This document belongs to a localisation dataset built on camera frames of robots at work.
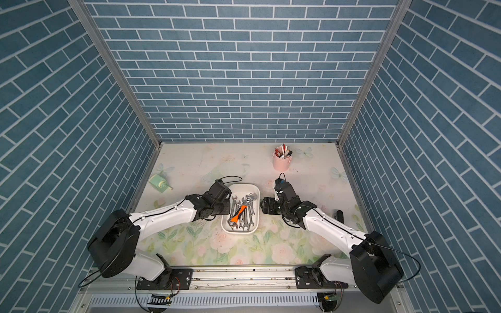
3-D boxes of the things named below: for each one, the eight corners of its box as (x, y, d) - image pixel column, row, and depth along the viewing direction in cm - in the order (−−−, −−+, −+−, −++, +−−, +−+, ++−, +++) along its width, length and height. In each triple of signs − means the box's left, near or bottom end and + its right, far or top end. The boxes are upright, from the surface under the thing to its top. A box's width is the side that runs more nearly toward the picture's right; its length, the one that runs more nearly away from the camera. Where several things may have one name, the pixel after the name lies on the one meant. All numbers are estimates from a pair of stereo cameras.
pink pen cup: (273, 171, 109) (275, 158, 101) (273, 159, 115) (274, 146, 106) (290, 171, 109) (292, 158, 101) (288, 159, 115) (291, 146, 107)
